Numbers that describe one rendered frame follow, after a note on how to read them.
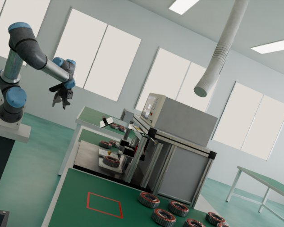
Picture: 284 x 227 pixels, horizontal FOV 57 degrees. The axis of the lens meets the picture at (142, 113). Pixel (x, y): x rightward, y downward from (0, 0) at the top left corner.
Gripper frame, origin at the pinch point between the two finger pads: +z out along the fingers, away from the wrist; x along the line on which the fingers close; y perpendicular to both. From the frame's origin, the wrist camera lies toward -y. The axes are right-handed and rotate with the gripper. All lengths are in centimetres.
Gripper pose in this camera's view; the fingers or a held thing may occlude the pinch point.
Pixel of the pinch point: (57, 108)
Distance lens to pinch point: 195.6
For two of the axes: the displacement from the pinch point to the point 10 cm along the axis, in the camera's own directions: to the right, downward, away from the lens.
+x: 2.5, 1.1, 9.6
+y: 9.5, 1.8, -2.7
